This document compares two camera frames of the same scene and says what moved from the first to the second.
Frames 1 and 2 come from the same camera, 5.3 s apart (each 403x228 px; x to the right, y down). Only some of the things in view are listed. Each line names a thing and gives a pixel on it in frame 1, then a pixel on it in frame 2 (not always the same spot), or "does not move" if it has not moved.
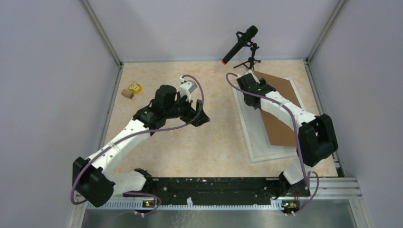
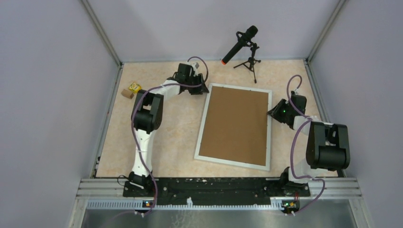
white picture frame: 259,148 → 267,167
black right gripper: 262,82 → 274,112
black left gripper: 196,118 → 200,90
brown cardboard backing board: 280,132 → 235,126
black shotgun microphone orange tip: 242,39 does not move
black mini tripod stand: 251,60 does not move
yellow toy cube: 136,88 does not move
